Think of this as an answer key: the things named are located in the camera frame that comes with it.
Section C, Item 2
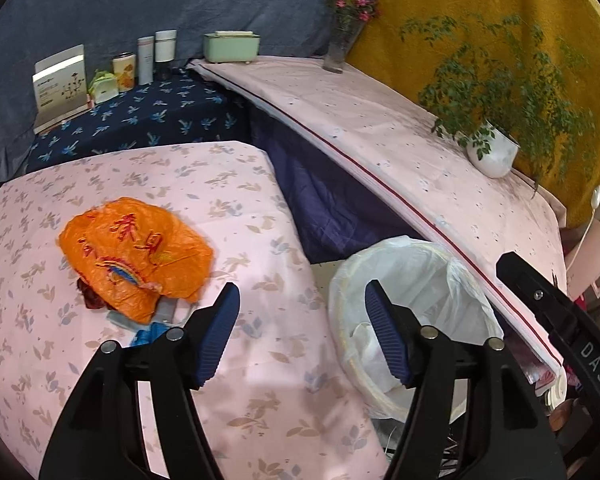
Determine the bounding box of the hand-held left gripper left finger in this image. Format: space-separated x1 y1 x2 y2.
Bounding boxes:
39 282 242 480

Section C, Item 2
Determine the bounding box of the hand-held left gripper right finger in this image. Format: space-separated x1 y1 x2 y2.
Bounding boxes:
364 279 568 480

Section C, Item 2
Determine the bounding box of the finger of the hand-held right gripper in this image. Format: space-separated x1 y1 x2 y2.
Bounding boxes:
496 251 573 326

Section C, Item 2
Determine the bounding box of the grey packet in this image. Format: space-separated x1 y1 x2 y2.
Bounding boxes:
156 296 192 325

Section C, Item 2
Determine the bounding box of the trash bin with white liner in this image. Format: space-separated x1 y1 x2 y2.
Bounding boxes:
328 236 505 421

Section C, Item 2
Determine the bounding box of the blue plastic wrapper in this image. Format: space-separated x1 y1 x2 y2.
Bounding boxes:
130 321 173 348

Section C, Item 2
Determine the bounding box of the orange plastic bag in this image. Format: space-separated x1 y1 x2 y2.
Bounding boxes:
58 197 216 325

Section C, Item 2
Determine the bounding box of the dark red wrapper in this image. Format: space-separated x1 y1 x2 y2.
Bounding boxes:
77 279 107 311

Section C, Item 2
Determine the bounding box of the beige cardboard box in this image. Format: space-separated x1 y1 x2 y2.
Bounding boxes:
564 219 600 301

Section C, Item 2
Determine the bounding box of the potted plant in white pot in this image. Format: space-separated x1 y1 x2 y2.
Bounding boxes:
399 14 598 198

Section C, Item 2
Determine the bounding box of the dark purple quilted cloth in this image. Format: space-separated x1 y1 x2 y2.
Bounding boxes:
250 105 426 266

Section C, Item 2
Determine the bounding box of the pink cloth with red stripe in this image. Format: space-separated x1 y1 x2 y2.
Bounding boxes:
187 56 568 386

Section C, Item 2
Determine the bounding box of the navy floral cloth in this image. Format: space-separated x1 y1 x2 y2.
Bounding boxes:
26 67 251 176

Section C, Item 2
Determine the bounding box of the pink rabbit print tablecloth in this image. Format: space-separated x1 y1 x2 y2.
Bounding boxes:
0 141 391 480

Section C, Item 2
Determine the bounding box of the green packet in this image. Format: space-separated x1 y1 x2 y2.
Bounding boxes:
87 70 120 106

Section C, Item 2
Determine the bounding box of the yellow tin can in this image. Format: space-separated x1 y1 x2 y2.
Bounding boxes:
112 53 134 92

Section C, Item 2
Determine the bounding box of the tall white bottle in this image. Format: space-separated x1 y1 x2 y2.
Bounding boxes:
137 36 155 85

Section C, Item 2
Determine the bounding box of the green tissue box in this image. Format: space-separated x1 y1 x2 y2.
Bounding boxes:
203 30 261 64

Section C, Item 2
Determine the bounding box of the white box with flower print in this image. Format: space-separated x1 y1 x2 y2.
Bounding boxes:
32 45 92 135

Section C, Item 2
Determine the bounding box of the white cylinder jar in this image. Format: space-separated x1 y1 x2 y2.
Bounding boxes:
154 30 177 81

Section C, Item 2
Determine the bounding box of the glass vase with pink flowers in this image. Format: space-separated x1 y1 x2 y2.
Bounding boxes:
322 0 381 75

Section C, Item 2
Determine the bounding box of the blue-grey backdrop cloth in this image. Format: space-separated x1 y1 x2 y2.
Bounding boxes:
0 0 386 191

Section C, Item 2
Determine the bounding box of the white power cable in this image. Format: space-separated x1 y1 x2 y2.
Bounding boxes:
577 185 600 256

